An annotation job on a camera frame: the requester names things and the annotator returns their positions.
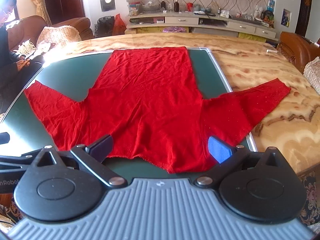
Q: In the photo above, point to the blue wall picture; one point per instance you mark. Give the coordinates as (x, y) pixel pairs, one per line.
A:
(286, 17)

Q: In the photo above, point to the grey folded mats stack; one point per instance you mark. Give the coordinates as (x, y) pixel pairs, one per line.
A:
(215, 30)

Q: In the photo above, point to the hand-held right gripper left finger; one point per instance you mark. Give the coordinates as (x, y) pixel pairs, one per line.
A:
(102, 147)

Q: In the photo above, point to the dark wooden door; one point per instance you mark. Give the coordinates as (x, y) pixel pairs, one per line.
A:
(65, 2)

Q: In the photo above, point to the red jar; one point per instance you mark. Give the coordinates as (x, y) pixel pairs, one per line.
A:
(190, 7)

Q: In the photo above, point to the dark brown bottle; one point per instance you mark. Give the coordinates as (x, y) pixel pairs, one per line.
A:
(176, 7)
(163, 5)

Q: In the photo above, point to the small cardboard box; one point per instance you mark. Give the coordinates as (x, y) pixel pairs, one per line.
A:
(130, 30)

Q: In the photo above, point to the beige lace sofa cover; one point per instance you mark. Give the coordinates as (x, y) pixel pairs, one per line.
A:
(60, 35)

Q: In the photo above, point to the brown leather sofa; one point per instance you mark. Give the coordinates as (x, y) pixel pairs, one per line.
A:
(80, 25)

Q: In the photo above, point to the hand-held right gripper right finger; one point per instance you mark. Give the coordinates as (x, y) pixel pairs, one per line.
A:
(218, 151)

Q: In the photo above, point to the dark patterned rug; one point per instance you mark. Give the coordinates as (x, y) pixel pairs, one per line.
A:
(311, 192)

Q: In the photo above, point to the dark door with gold sign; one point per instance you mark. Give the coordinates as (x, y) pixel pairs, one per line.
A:
(307, 7)

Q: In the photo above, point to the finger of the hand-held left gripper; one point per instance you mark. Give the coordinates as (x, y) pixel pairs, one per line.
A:
(3, 138)
(15, 158)

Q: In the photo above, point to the clear plastic container stack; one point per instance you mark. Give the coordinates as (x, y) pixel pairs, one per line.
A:
(133, 5)

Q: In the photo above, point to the gold curtain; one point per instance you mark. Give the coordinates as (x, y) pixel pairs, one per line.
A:
(40, 0)

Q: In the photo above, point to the green board with silver frame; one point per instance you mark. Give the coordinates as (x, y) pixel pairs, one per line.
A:
(22, 125)

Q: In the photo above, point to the red plastic bag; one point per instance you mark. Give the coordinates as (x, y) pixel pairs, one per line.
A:
(118, 25)

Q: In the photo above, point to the red knit sweater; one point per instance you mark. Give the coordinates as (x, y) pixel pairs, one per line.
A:
(150, 92)

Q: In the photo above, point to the small white tube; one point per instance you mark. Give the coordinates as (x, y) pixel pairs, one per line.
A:
(272, 51)

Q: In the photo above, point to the tissue box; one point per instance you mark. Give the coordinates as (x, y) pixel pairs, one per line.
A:
(224, 14)

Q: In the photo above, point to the purple plastic stool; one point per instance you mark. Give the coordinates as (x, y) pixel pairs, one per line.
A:
(175, 29)

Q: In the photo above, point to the yellow package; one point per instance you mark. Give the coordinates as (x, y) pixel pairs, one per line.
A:
(251, 37)

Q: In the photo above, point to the beige television cabinet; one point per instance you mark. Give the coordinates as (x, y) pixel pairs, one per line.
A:
(180, 20)

